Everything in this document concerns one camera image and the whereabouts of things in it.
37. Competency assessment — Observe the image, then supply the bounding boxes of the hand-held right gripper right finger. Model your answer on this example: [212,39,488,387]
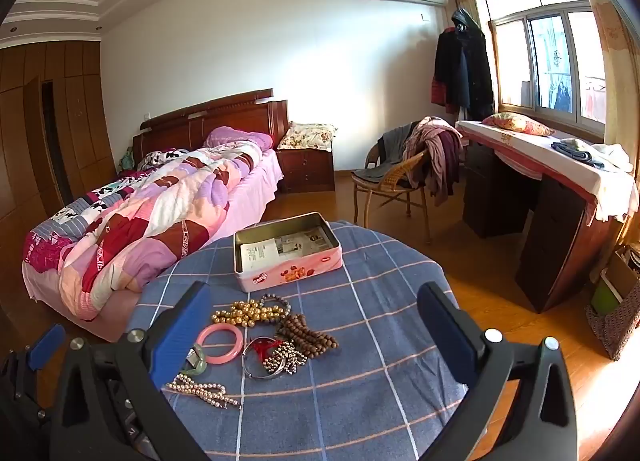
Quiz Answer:
[417,282,581,461]

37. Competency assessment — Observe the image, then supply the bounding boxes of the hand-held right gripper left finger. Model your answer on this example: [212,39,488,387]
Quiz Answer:
[50,282,213,461]

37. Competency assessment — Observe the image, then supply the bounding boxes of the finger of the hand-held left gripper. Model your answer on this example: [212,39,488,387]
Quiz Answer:
[28,324,68,372]

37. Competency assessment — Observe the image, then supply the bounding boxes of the green jade bangle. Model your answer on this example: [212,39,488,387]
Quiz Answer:
[179,348,207,376]

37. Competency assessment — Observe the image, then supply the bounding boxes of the pink bangle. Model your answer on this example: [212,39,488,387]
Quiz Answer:
[196,324,245,367]

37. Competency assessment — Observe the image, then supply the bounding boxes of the white pearl necklace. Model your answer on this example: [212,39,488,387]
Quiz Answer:
[165,373,242,411]

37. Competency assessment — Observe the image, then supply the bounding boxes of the red string ornament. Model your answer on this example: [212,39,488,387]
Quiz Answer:
[250,338,282,363]

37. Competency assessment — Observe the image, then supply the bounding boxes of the silver bangle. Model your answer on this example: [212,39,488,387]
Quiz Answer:
[242,336,302,381]

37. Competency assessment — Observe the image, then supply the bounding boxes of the silver bead bracelet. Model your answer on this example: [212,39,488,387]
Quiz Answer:
[262,341,309,375]

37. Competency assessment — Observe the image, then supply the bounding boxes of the pink tin box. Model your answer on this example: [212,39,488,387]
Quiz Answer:
[233,212,344,293]

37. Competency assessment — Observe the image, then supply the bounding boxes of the brown wooden bead bracelet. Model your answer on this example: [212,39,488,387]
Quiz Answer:
[276,313,340,355]

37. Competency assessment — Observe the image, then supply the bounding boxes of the blue plaid tablecloth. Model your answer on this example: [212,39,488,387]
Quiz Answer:
[127,220,477,461]

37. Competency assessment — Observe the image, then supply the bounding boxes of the white printed paper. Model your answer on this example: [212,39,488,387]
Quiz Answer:
[240,238,287,273]

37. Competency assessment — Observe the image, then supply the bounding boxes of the pink patchwork quilt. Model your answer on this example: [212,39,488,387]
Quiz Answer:
[22,143,264,323]

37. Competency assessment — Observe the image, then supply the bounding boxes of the dark wooden desk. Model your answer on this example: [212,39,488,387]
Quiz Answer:
[457,120,637,315]

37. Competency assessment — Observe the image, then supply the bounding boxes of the wicker chair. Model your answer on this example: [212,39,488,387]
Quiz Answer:
[351,123,434,243]

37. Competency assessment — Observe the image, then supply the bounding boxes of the green bin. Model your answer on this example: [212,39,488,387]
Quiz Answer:
[589,268,624,317]

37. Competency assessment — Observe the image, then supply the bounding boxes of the black and white patterned cloth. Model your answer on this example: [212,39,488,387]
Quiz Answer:
[137,148,187,172]

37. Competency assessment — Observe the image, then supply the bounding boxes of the woven bag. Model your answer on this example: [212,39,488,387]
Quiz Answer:
[584,281,640,363]

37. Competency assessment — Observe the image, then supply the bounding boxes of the pink and purple garments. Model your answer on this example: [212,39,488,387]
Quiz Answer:
[402,116,467,207]

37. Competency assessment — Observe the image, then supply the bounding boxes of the grey garment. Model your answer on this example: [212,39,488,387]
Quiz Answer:
[352,123,427,183]

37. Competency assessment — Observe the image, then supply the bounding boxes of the cardboard box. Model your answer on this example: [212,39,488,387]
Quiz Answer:
[607,245,640,303]

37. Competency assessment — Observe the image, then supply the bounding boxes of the white and pink desk cloth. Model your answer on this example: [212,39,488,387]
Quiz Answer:
[455,120,639,225]

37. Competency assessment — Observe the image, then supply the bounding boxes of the pink pillow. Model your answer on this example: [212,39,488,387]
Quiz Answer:
[204,126,275,151]

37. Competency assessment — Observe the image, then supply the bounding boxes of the wooden nightstand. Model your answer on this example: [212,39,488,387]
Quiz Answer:
[276,145,336,195]

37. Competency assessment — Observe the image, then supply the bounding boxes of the red floral cushion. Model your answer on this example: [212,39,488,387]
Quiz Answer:
[482,112,556,137]

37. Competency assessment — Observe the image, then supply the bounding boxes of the wooden bed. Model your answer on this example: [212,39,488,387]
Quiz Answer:
[22,88,291,343]

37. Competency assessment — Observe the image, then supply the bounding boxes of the wooden wardrobe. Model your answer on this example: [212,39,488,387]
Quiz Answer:
[0,40,119,224]

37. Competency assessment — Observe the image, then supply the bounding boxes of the folded clothes pile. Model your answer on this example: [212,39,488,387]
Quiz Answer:
[551,138,634,173]

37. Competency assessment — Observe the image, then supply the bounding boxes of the floral pillow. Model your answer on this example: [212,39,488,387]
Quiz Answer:
[277,122,338,152]

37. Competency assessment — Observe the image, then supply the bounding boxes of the hanging dark coats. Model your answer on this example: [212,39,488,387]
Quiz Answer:
[432,8,496,115]

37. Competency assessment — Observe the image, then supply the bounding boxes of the window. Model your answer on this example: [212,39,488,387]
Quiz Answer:
[479,0,609,143]

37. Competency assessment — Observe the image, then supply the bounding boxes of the gold bead necklace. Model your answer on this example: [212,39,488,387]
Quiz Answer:
[211,299,292,328]

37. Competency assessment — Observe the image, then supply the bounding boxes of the grey pearl bracelet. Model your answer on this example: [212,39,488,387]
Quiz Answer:
[259,293,294,318]

